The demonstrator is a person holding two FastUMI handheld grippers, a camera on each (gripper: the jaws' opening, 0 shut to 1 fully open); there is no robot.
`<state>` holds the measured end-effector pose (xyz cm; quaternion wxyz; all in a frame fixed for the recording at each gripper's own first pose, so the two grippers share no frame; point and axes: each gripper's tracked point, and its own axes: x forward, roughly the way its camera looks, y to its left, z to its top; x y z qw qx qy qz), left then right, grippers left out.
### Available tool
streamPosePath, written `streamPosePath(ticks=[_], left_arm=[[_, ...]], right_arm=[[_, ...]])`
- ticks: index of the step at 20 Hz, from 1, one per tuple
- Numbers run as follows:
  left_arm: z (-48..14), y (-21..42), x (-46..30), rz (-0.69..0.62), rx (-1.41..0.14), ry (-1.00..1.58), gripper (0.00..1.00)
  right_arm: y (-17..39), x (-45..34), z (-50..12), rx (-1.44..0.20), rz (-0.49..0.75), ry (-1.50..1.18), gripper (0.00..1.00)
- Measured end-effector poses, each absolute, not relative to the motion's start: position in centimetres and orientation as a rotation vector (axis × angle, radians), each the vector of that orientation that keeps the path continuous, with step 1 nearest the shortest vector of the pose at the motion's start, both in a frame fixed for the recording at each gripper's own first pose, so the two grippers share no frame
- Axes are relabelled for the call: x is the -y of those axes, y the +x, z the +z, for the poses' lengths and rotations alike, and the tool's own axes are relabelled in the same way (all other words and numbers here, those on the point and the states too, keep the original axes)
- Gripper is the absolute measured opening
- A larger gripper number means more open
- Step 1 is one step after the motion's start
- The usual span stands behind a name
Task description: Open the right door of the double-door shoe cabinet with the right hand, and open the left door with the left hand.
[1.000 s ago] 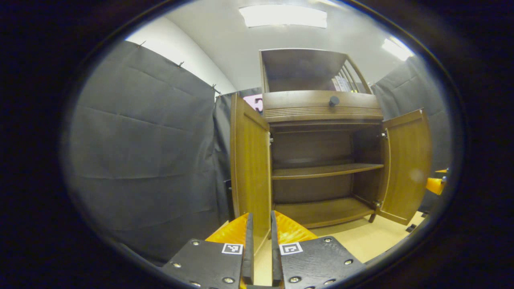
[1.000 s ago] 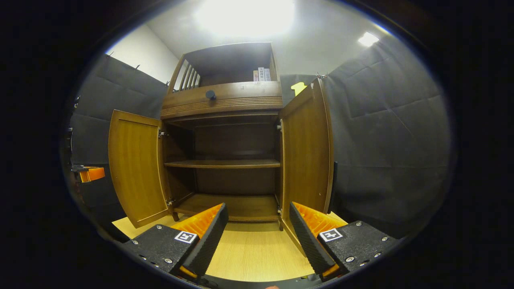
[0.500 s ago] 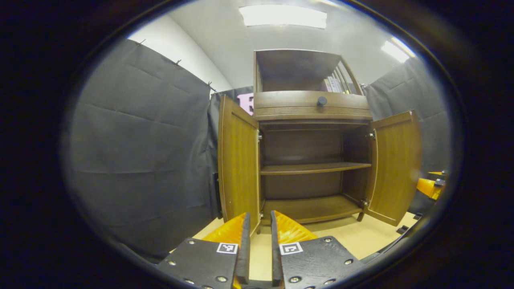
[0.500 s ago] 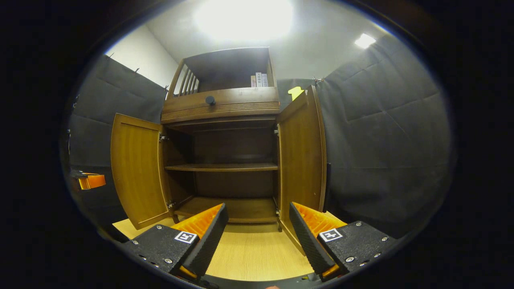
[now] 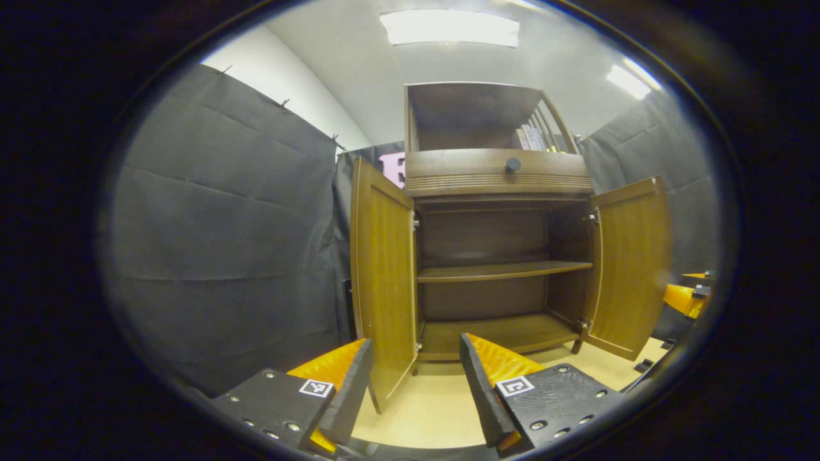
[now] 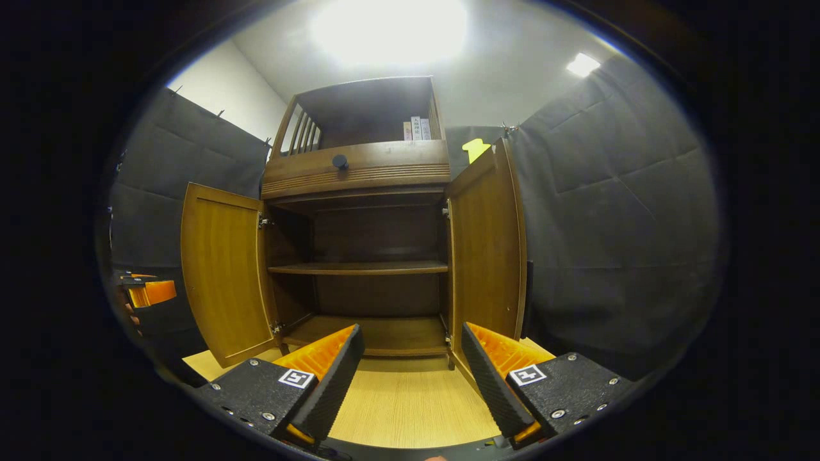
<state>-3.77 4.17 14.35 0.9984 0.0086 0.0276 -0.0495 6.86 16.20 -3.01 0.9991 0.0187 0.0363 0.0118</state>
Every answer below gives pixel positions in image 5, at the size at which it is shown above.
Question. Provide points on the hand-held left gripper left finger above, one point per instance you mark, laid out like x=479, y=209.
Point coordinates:
x=352, y=397

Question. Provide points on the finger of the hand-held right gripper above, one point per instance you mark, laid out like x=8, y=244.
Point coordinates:
x=682, y=299
x=698, y=276

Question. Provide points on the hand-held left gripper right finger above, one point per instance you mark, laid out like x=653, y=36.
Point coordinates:
x=480, y=397

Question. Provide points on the wooden cabinet door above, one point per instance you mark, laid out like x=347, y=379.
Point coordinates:
x=631, y=269
x=384, y=282

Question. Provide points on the wooden double-door shoe cabinet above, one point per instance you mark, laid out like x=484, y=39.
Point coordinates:
x=467, y=169

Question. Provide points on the metal door hinge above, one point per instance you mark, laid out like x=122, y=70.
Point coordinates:
x=583, y=324
x=590, y=218

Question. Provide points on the wooden cabinet shelf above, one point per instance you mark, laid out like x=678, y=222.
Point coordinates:
x=500, y=271

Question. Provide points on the small ceiling light panel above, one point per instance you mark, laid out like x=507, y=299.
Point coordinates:
x=631, y=80

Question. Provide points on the white spine book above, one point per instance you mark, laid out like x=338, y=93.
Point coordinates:
x=520, y=139
x=530, y=137
x=539, y=139

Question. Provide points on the black round drawer knob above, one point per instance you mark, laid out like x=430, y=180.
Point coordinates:
x=513, y=165

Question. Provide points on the large ceiling light panel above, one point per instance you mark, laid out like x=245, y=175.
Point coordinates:
x=448, y=29

